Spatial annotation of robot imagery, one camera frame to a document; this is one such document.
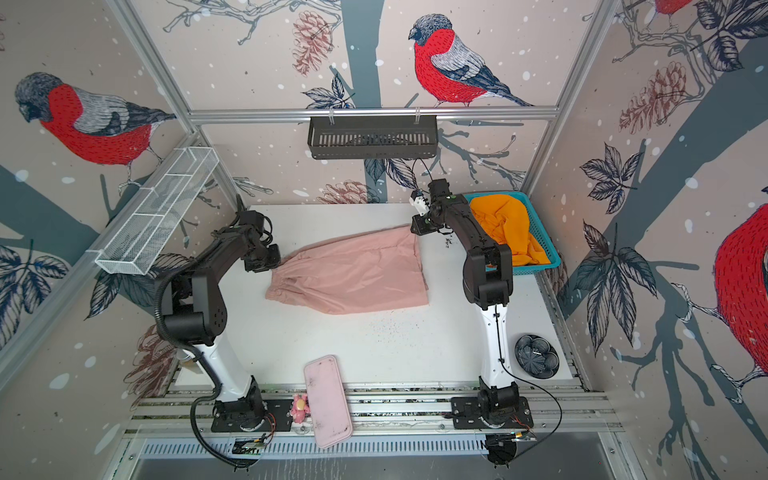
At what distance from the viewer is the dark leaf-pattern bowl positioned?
0.79m

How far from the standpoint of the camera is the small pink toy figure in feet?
2.38

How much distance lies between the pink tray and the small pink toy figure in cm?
1

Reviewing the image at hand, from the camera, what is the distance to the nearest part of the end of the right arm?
769 mm

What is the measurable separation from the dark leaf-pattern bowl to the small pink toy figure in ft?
1.90

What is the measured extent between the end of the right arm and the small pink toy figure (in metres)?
0.57

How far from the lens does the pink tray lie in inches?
27.7
